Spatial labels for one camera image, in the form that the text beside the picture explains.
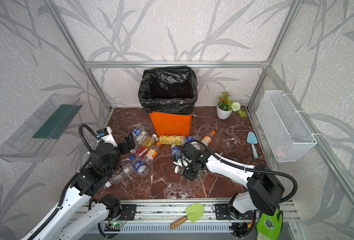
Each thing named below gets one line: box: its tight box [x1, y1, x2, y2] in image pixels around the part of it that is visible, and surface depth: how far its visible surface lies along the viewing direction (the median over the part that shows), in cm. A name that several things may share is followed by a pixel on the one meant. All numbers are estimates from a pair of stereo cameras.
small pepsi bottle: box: [186, 135, 194, 142], surface depth 100 cm
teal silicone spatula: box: [246, 131, 259, 159], surface depth 104 cm
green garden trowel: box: [170, 203, 205, 230], surface depth 75 cm
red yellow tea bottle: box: [134, 134, 157, 156], surface depth 96 cm
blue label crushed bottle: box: [131, 127, 148, 143], surface depth 101 cm
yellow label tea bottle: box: [155, 134, 187, 146], surface depth 95 cm
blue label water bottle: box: [171, 145, 181, 157], surface depth 92 cm
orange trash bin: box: [149, 112, 193, 137], surface depth 98 cm
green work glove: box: [256, 209, 283, 240], surface depth 70 cm
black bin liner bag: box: [138, 66, 198, 115], surface depth 85 cm
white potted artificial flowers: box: [216, 91, 248, 120], surface depth 107 cm
